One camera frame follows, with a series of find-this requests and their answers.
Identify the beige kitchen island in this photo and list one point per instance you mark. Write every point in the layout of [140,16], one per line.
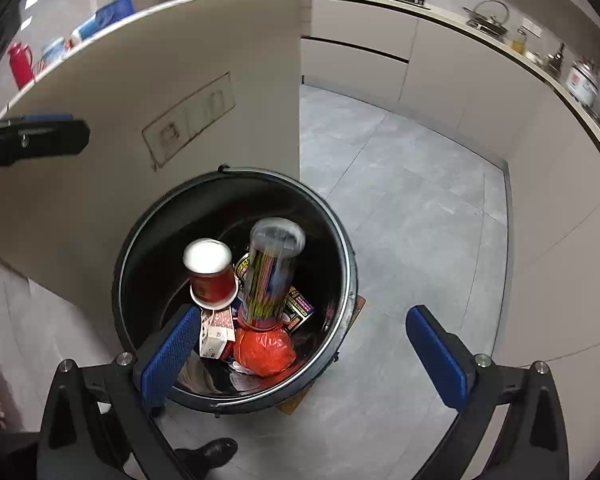
[105,85]

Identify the red paper cup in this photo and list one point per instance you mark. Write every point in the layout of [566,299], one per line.
[212,275]

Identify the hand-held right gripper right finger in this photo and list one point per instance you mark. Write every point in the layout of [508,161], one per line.
[437,355]

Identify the black round trash bin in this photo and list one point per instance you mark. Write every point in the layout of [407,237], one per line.
[155,240]

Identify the clear tube of striped straws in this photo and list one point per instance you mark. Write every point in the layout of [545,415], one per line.
[270,270]

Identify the blue packet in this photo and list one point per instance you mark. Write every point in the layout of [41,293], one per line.
[105,17]

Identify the red plastic bag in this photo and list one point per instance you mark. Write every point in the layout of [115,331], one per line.
[265,352]

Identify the white rice cooker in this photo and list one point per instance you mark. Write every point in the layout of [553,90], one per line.
[582,82]

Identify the person's black shoe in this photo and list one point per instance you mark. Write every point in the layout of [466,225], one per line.
[210,455]

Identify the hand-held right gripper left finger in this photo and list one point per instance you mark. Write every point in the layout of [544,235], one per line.
[172,355]

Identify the steel kettle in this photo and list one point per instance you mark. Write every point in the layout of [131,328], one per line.
[487,20]

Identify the yellow bottle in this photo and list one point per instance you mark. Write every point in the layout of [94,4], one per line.
[518,44]

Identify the white and blue tub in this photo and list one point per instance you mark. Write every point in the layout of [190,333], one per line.
[52,52]

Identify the red thermos jug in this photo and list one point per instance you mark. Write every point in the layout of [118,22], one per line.
[21,66]

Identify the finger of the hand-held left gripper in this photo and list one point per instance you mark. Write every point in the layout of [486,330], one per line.
[40,142]

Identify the wall socket panel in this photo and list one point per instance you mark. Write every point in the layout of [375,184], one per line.
[190,120]

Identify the red and white carton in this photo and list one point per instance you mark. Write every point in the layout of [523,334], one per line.
[215,332]

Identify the black spray can blue cap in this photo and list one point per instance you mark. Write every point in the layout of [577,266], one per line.
[300,310]

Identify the yellow and black box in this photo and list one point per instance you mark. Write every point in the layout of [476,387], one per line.
[242,270]

